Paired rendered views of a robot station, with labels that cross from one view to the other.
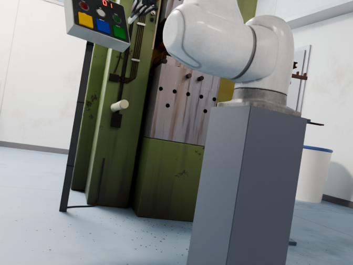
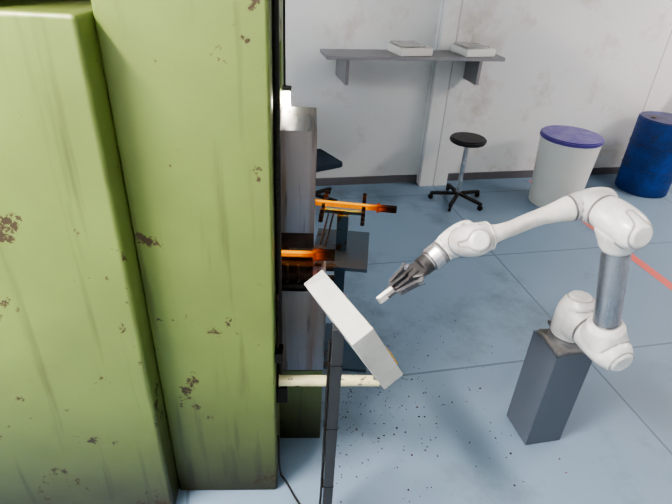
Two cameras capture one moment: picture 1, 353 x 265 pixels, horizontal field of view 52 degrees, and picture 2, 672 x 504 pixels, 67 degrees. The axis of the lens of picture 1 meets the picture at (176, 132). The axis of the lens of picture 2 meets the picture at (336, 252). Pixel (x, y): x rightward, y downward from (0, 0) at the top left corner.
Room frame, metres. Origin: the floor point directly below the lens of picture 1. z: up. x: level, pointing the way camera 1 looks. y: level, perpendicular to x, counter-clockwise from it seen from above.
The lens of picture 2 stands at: (1.75, 1.82, 2.15)
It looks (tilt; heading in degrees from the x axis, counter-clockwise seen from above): 31 degrees down; 282
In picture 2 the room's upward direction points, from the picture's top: 3 degrees clockwise
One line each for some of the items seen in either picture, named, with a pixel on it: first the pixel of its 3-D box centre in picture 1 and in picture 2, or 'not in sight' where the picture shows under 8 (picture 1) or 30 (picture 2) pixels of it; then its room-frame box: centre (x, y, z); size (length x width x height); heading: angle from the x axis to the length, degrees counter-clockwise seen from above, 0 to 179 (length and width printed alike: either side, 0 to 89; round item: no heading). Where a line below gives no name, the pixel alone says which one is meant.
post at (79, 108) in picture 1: (78, 113); (331, 436); (2.00, 0.55, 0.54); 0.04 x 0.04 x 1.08; 16
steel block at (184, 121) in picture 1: (174, 108); (263, 305); (2.45, 0.04, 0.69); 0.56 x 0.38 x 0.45; 16
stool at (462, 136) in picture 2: not in sight; (461, 169); (1.56, -3.00, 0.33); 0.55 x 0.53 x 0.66; 23
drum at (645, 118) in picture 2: not in sight; (653, 154); (-0.41, -4.01, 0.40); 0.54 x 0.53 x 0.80; 115
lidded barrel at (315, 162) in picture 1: (305, 172); not in sight; (4.53, -1.67, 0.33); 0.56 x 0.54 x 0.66; 25
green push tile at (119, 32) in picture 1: (118, 32); not in sight; (1.96, 0.39, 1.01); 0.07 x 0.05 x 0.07; 131
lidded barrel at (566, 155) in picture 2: not in sight; (561, 169); (0.59, -3.31, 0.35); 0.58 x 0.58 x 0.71
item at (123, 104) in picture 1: (118, 105); (332, 380); (2.04, 0.34, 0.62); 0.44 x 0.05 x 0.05; 16
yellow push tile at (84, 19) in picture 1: (85, 20); not in sight; (1.83, 0.55, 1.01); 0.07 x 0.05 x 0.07; 131
